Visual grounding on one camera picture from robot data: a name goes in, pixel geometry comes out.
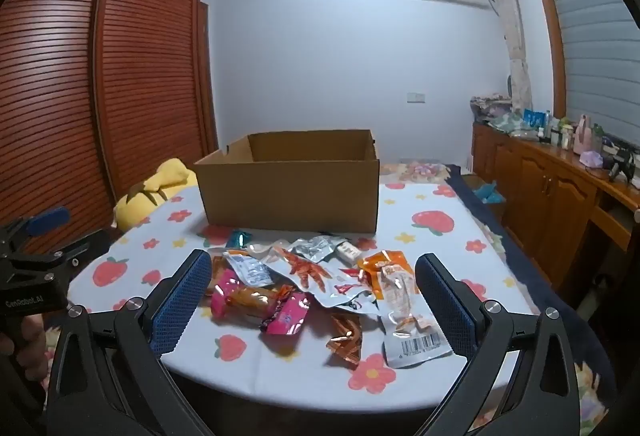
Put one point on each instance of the pile of clothes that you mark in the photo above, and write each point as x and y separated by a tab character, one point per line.
492	111

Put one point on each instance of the yellow plush toy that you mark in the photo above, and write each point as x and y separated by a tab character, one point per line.
150	191

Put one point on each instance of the person's left hand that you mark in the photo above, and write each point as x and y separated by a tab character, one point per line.
27	341

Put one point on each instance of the small white snack packet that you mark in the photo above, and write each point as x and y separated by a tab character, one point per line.
348	250

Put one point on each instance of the orange snack pouch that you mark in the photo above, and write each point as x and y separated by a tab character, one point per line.
395	288

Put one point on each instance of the white wall switch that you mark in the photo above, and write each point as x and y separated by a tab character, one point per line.
416	97

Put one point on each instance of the navy blanket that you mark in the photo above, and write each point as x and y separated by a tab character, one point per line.
525	276

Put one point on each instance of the silver pouch with orange edge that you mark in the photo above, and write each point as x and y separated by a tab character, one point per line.
247	270

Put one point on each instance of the row of small bottles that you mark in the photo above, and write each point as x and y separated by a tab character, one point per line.
557	132

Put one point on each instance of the clear chicken feet pouch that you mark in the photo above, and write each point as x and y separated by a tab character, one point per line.
305	273

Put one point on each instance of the floral curtain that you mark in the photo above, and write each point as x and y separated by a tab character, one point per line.
515	41

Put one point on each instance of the brown slatted wardrobe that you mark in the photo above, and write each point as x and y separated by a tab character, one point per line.
100	91

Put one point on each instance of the copper foil snack wrapper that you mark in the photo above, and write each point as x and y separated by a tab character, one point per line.
346	340

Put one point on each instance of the purple cloth item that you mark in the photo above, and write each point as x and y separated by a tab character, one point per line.
592	159

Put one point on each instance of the grey window blind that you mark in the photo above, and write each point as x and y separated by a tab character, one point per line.
590	31

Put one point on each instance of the black figure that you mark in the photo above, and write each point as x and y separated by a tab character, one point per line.
620	164

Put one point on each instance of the pink snack packet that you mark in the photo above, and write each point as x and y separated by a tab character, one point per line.
250	302

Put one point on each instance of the brown cardboard box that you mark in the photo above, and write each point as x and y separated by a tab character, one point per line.
290	186

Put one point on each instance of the blue box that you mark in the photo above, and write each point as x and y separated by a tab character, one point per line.
535	118

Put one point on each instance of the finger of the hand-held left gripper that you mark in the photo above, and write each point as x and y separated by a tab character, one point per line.
80	248
47	220

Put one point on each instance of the floral bedding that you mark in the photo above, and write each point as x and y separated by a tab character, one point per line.
420	169

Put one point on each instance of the wooden cabinet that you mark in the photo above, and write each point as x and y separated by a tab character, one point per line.
545	196

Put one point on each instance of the teal cloth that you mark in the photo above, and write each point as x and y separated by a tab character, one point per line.
489	194

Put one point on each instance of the teal snack packet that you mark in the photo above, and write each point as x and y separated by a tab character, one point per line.
239	239

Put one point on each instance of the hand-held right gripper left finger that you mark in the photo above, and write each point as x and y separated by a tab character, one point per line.
180	303

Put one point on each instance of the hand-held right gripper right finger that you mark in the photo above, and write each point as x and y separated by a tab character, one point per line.
445	311

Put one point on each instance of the pink bottle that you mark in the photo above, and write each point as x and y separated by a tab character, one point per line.
584	133

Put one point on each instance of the silver and black snack packet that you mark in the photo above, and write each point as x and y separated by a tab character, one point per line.
316	247

